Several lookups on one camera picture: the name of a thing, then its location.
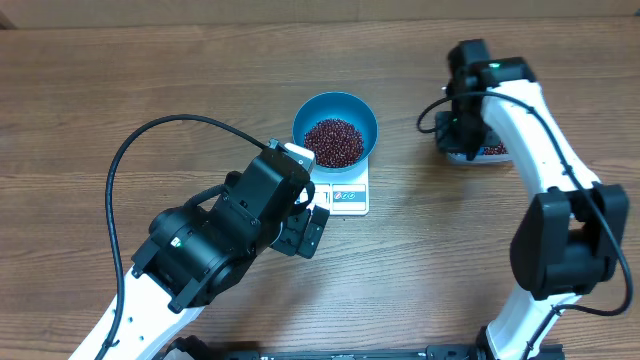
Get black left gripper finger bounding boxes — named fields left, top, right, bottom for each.
left=297, top=206, right=330, bottom=259
left=277, top=209, right=314, bottom=257

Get red adzuki beans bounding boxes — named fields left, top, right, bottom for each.
left=302, top=117, right=509, bottom=169

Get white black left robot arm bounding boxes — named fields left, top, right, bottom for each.
left=72, top=140, right=329, bottom=359

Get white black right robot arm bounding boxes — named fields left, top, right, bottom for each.
left=426, top=39, right=634, bottom=359

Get white digital kitchen scale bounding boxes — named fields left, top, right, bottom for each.
left=308, top=145, right=372, bottom=216

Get teal metal bowl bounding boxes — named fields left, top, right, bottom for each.
left=292, top=92, right=379, bottom=153

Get clear plastic food container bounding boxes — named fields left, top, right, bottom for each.
left=447, top=143, right=511, bottom=165

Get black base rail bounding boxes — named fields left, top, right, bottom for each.
left=152, top=336, right=492, bottom=360

